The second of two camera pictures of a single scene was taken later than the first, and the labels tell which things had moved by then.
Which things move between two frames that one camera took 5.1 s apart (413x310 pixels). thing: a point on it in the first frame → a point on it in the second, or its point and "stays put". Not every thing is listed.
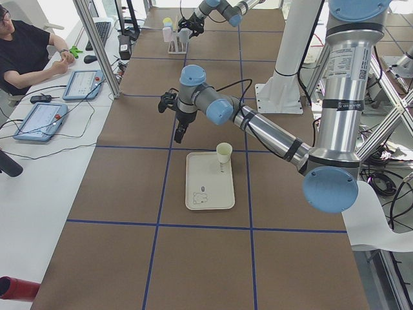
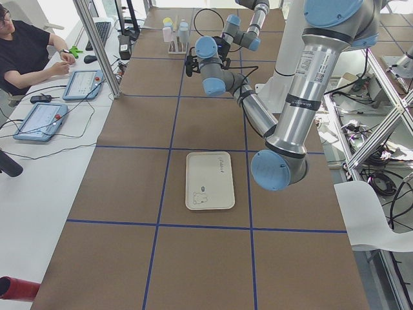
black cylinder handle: x=9 y=166 stays put
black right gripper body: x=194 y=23 → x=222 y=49
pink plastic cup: x=167 y=33 stays put
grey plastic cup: x=184 y=33 stays put
